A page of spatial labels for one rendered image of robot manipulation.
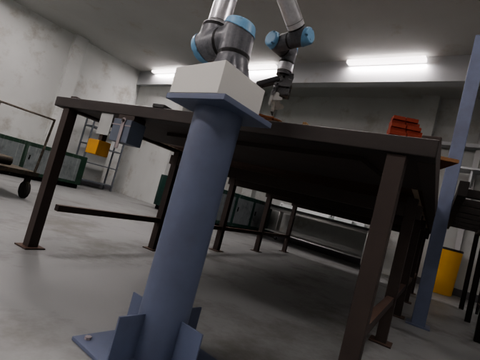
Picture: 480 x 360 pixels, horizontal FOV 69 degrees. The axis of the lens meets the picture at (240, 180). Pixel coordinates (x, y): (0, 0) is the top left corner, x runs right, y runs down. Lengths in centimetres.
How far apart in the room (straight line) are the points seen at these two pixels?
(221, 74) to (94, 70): 879
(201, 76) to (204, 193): 37
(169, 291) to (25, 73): 827
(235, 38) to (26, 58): 811
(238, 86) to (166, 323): 78
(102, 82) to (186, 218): 889
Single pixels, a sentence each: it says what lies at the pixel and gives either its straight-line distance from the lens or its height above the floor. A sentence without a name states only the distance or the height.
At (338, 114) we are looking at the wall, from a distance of 808.
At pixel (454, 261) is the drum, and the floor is 55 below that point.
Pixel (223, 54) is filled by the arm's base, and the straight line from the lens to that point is 126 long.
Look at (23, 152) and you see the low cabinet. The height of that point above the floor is 45.
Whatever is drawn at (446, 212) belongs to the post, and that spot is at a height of 91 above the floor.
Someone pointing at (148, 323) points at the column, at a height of 13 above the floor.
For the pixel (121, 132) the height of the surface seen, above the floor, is 76.
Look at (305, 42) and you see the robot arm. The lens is 163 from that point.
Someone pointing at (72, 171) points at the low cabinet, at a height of 33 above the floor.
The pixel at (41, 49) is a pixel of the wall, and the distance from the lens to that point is 934.
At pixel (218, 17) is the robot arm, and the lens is 145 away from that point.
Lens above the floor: 57
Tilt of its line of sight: 4 degrees up
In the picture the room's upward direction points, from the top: 15 degrees clockwise
